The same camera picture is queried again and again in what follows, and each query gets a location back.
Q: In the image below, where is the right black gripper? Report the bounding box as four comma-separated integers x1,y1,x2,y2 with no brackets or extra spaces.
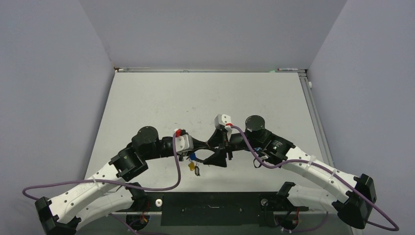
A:
203,128,261,166

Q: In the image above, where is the perforated metal keyring disc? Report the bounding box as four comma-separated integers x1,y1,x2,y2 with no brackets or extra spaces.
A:
186,149,218,165

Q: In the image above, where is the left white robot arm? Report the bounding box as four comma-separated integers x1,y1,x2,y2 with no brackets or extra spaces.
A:
35,126,219,235

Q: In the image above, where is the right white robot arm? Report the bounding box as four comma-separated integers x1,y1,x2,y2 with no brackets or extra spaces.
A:
203,115,376,229

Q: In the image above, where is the yellow key tag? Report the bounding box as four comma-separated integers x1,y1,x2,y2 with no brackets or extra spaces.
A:
188,162,195,171

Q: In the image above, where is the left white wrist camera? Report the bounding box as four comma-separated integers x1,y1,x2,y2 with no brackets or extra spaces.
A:
174,129,194,154

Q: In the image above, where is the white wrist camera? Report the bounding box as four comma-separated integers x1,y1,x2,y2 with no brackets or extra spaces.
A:
174,129,194,154
214,114,232,131

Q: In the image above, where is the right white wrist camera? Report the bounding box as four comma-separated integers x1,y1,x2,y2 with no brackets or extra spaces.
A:
214,114,232,131

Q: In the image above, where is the aluminium frame rail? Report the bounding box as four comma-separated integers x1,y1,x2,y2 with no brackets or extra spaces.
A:
298,70,334,167

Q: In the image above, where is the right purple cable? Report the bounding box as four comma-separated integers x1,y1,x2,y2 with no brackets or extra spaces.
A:
228,124,400,232

